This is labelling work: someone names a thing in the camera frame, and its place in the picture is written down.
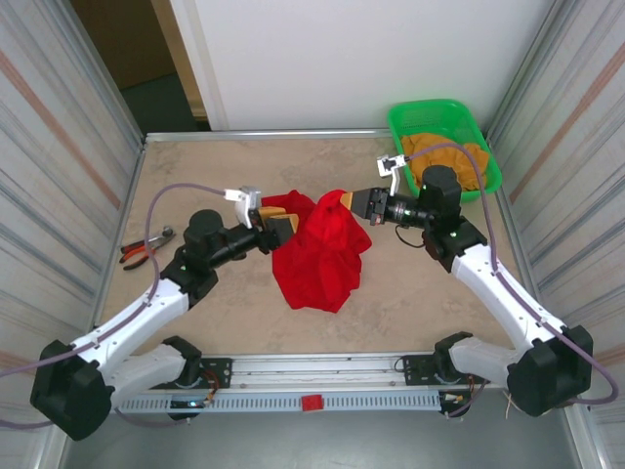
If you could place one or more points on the small red block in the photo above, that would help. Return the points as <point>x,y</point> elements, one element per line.
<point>312,402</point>

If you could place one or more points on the beige door frame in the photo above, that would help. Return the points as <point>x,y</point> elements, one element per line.
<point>179,54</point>

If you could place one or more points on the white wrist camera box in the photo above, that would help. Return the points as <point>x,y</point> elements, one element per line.
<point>246,200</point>
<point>390,168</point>

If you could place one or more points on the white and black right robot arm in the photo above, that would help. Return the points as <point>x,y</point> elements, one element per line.
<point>473,278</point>

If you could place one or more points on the green plastic basket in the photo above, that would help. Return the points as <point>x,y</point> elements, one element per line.
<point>425,110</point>

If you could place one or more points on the small black controller board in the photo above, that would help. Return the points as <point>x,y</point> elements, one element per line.
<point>454,399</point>
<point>188,404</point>

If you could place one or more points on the aluminium mounting rail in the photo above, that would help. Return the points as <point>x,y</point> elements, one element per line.
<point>317,369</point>

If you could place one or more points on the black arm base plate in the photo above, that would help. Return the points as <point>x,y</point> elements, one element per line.
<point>220,371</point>
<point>415,371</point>

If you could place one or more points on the mustard yellow cloth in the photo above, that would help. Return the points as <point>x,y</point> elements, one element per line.
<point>439,156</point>

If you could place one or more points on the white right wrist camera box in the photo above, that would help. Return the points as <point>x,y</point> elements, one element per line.
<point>390,168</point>

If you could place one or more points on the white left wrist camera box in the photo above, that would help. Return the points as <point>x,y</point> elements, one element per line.
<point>246,200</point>

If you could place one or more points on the red t-shirt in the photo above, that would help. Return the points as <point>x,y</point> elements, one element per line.
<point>317,264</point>

